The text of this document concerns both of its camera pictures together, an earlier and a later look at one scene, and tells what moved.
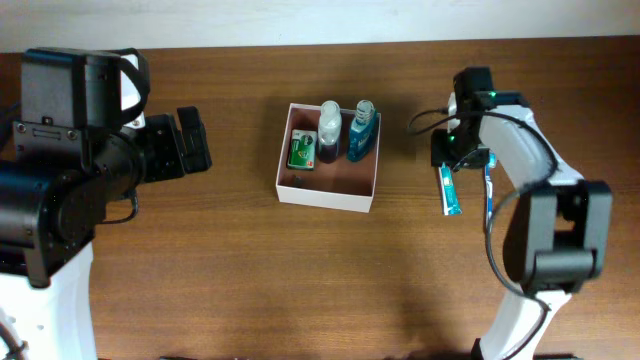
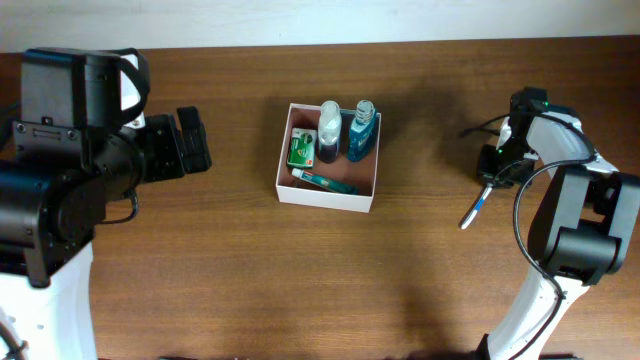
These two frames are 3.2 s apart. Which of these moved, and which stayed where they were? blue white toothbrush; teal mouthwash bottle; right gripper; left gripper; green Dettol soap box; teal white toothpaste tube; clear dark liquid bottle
Moved: blue white toothbrush; teal white toothpaste tube; right gripper
Stayed: left gripper; teal mouthwash bottle; green Dettol soap box; clear dark liquid bottle
